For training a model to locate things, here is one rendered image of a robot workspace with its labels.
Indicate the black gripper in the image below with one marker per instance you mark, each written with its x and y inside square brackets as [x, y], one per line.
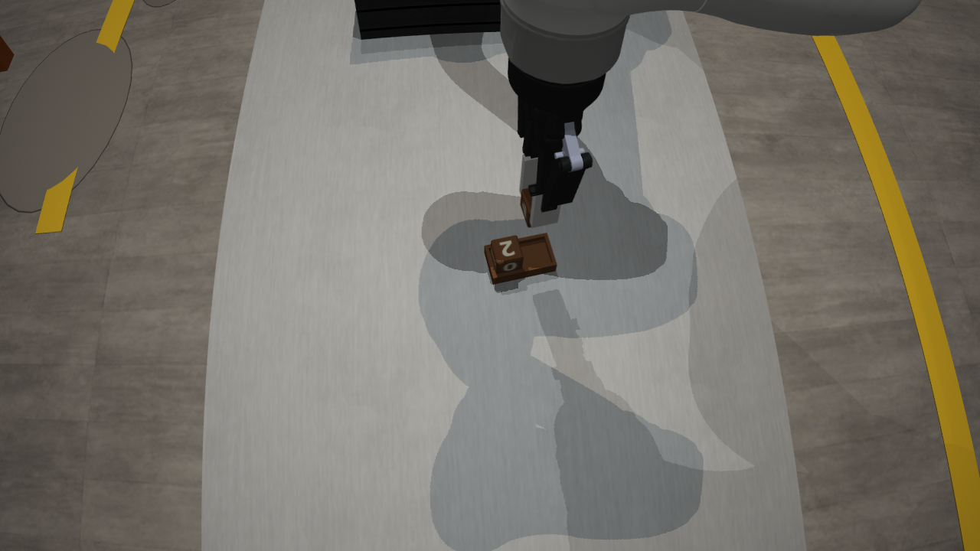
[551, 111]

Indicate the brown wooden tray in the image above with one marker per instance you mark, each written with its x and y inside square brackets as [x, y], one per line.
[538, 259]

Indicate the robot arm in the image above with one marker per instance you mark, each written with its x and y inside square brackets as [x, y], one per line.
[574, 41]

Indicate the brown calendar cube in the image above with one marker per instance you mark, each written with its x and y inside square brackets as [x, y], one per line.
[506, 254]
[526, 201]

